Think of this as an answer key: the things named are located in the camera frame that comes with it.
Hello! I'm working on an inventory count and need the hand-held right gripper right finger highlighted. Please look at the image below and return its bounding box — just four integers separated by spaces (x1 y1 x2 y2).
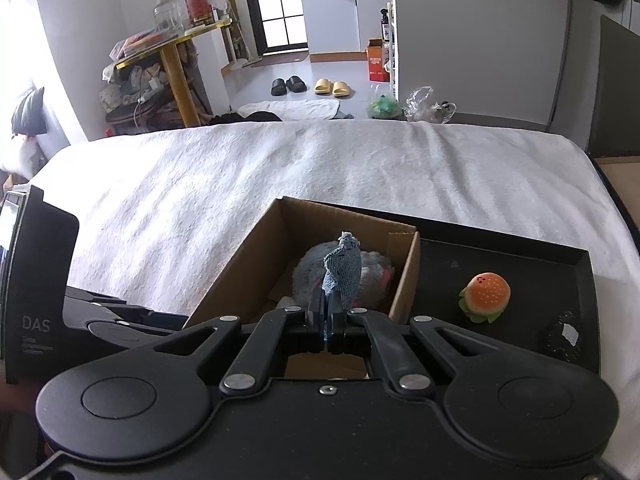
327 292 506 396

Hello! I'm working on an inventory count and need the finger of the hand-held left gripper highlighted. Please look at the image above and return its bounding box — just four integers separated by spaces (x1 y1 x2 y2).
64 285 192 335
64 309 173 352

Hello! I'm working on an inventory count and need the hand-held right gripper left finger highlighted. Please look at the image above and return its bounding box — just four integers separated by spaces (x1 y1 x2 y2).
145 287 328 397

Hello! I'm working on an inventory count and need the blue denim scrunchie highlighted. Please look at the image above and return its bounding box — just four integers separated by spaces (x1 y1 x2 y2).
321 231 363 312

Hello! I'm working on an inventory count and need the blue fluffy plush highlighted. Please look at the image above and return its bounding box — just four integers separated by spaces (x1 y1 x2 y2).
291 242 397 311

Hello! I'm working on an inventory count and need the brown cardboard box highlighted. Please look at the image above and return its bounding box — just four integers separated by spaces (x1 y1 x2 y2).
182 197 422 382

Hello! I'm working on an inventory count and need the black tray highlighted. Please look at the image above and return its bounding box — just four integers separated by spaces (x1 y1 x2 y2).
345 202 602 378

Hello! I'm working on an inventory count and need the white pillow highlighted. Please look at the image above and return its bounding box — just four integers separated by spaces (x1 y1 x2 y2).
0 134 50 182

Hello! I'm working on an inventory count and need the burger toy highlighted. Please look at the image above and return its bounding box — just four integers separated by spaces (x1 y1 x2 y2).
458 271 512 325

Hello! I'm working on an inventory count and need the white blanket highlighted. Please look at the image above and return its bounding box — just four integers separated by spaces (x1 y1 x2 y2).
30 120 640 346

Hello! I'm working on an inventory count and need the dark pillow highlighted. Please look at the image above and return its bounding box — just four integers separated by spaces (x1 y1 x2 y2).
10 87 47 137

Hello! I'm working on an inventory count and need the white floor towel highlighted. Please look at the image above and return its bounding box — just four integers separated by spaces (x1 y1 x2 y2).
238 98 342 122

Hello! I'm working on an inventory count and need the dark cloth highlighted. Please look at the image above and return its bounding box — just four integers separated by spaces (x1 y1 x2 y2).
209 109 283 126

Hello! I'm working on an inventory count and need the black fuzzy item white tag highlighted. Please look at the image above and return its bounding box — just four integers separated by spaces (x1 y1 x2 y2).
541 310 585 362

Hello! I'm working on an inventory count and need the green plastic bag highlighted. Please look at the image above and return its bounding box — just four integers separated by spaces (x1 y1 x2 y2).
367 93 404 121

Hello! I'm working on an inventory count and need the clear plastic bag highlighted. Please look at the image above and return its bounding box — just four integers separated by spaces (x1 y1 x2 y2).
403 85 457 125

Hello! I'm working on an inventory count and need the yellow round side table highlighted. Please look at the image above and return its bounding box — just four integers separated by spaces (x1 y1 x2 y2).
101 15 234 129

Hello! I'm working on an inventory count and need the orange carton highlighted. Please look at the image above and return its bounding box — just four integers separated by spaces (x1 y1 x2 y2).
365 38 392 83

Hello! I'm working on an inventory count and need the white stand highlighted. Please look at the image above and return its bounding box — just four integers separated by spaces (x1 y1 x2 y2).
226 24 249 72

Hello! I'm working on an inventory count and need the glass jar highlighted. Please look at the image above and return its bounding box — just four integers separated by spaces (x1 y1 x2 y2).
153 0 179 34

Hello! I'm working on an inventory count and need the white kitchen cabinet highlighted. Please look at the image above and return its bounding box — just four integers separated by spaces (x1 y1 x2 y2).
298 0 395 64

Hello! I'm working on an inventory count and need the red box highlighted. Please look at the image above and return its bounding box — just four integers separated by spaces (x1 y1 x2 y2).
184 0 212 27

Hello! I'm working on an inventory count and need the large flat cardboard box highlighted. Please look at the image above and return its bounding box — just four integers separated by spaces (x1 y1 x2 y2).
591 155 640 223

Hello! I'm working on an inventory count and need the dark framed glass door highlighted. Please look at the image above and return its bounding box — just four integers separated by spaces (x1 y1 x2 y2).
239 0 312 57

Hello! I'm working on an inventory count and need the dark grey storage lid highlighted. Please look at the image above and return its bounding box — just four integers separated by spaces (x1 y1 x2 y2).
584 13 640 159

